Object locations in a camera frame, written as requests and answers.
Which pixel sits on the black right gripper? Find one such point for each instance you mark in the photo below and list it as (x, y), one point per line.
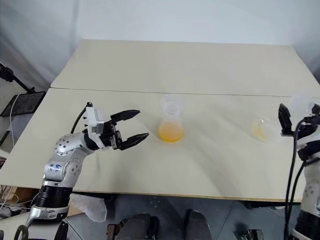
(310, 127)

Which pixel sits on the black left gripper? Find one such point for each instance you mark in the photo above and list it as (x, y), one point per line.
(111, 136)

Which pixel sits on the large clear conical flask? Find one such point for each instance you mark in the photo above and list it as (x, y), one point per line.
(265, 130)

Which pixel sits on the small clear conical flask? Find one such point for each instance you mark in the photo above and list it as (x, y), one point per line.
(172, 130)

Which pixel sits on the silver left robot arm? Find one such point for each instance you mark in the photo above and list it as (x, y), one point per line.
(65, 152)

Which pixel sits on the clear plastic bag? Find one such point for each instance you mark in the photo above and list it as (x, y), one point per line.
(91, 207)

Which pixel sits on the dark rounded shape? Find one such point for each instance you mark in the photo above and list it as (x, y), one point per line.
(136, 227)
(197, 225)

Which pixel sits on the brown cardboard box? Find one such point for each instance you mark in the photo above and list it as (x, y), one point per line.
(25, 193)

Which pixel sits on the black tripod stand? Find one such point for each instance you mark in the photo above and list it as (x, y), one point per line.
(15, 78)

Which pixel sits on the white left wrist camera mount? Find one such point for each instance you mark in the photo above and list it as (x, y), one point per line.
(95, 122)

